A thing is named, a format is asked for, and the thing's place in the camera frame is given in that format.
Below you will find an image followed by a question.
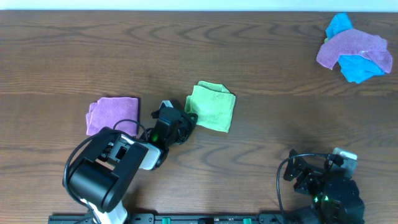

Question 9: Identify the green microfiber cloth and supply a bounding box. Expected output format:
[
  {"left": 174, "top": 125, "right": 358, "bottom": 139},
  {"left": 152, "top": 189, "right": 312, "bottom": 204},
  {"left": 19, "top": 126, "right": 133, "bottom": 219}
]
[{"left": 185, "top": 81, "right": 236, "bottom": 133}]

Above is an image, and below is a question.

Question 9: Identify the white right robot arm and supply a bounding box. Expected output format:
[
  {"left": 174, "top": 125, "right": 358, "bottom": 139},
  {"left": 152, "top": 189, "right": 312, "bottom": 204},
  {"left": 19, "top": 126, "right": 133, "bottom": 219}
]
[{"left": 276, "top": 147, "right": 365, "bottom": 223}]

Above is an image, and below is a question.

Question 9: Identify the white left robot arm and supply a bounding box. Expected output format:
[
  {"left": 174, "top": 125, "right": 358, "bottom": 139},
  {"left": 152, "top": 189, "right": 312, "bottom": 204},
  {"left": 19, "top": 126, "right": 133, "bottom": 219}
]
[{"left": 62, "top": 108, "right": 198, "bottom": 223}]

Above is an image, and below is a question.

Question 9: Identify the folded purple cloth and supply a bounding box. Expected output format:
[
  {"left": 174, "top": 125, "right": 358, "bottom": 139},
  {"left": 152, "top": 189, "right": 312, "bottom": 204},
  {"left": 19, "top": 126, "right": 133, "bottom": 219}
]
[{"left": 86, "top": 97, "right": 139, "bottom": 136}]

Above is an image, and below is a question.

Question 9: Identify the crumpled blue cloth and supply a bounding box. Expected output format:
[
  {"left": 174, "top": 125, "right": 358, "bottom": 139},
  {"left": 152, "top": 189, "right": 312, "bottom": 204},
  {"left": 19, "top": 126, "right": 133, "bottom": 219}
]
[{"left": 325, "top": 12, "right": 385, "bottom": 84}]

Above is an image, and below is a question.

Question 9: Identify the crumpled purple cloth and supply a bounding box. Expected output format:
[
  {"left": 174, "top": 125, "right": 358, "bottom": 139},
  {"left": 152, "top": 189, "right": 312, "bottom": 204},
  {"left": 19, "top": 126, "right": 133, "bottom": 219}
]
[{"left": 316, "top": 29, "right": 393, "bottom": 73}]

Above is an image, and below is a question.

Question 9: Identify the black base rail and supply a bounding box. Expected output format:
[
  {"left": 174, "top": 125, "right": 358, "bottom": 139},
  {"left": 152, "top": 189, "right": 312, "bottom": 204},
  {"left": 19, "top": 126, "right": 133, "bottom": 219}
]
[{"left": 47, "top": 213, "right": 284, "bottom": 224}]

